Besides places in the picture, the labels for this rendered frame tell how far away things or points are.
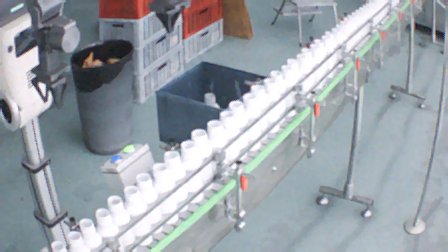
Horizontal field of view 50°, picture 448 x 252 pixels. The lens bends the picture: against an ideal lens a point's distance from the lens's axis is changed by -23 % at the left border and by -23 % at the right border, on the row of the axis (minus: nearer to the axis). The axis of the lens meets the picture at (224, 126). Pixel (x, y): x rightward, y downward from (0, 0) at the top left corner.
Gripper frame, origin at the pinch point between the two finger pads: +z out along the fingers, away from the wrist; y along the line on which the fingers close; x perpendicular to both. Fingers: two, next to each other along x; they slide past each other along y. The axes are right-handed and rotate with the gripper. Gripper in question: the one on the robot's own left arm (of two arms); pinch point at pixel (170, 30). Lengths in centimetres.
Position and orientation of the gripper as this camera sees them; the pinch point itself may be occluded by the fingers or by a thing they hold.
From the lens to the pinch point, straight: 156.8
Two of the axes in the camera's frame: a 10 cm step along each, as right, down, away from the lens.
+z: 0.5, 8.7, 5.0
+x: -5.5, 4.4, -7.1
